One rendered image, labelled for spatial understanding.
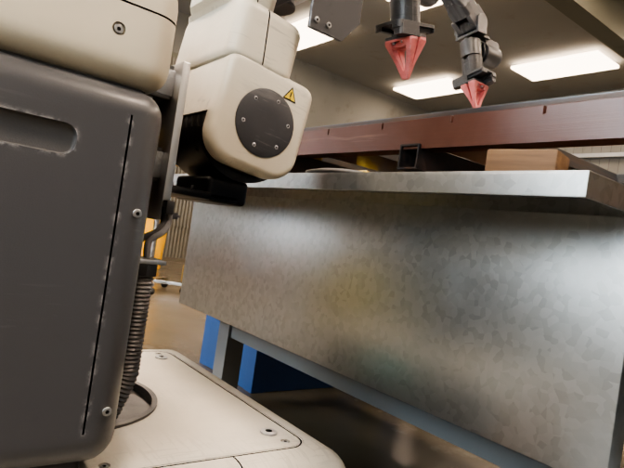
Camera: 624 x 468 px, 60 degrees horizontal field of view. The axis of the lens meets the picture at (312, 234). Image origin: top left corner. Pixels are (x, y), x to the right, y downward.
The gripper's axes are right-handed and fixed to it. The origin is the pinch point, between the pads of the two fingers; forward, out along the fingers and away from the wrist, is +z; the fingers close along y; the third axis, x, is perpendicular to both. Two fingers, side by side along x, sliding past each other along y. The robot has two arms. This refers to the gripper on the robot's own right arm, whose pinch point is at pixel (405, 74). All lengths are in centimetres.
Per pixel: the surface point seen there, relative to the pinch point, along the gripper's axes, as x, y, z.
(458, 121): 10.4, -2.4, 9.5
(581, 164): 11, -51, 19
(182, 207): -652, -258, 72
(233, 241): -57, 7, 37
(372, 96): -646, -643, -105
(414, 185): 19.8, 20.7, 20.0
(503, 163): 28.1, 11.1, 17.3
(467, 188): 28.9, 20.9, 20.2
